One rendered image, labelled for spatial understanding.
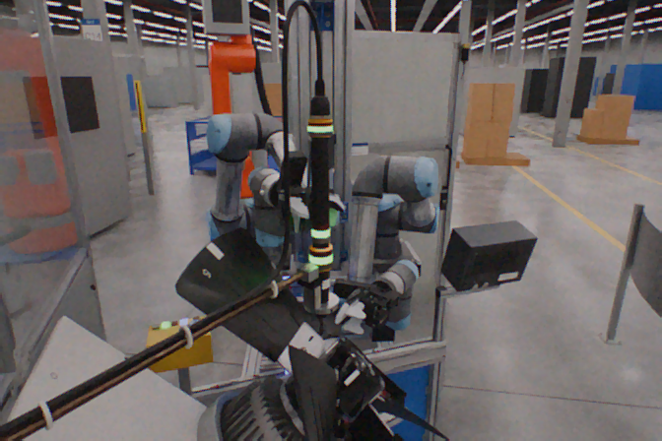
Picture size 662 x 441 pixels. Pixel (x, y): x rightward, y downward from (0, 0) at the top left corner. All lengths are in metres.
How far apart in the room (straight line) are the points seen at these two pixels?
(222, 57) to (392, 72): 2.44
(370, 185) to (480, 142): 7.82
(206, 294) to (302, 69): 1.14
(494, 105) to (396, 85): 6.24
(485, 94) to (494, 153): 1.18
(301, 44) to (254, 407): 1.28
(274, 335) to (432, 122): 2.36
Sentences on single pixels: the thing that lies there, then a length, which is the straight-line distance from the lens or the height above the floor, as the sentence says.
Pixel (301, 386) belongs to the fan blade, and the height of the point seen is 1.40.
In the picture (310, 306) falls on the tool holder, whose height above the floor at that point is 1.31.
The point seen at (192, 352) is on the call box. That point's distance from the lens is 1.23.
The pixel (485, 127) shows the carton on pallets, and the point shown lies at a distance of 8.96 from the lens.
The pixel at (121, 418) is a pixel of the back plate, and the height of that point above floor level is 1.26.
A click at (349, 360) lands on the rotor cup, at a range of 0.78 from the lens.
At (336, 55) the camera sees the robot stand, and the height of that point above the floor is 1.81.
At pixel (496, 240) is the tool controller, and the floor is 1.23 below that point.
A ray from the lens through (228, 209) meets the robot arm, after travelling 1.51.
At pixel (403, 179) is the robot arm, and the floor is 1.45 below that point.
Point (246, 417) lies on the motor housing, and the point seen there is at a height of 1.17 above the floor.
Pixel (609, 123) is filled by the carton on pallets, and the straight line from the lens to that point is 13.19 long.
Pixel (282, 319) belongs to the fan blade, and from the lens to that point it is 0.79.
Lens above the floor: 1.73
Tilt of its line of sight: 17 degrees down
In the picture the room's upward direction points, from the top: straight up
